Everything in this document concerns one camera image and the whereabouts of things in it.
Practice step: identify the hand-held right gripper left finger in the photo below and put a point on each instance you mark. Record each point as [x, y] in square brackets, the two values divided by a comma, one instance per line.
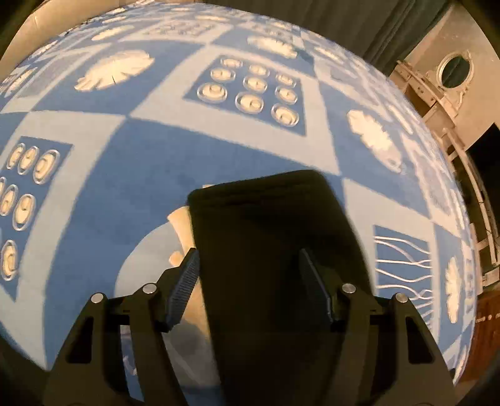
[184, 279]

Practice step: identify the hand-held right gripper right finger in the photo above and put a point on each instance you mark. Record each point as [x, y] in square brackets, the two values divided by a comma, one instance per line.
[313, 283]

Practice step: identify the black pants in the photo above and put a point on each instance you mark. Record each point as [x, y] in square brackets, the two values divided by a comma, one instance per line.
[265, 250]

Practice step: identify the blue patterned blanket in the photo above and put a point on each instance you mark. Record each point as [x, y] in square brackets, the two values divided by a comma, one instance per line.
[136, 156]

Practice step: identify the oval mirror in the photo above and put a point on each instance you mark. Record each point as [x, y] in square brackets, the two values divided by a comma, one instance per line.
[455, 71]

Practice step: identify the dark green curtain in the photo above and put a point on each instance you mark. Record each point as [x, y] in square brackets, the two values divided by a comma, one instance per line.
[351, 27]

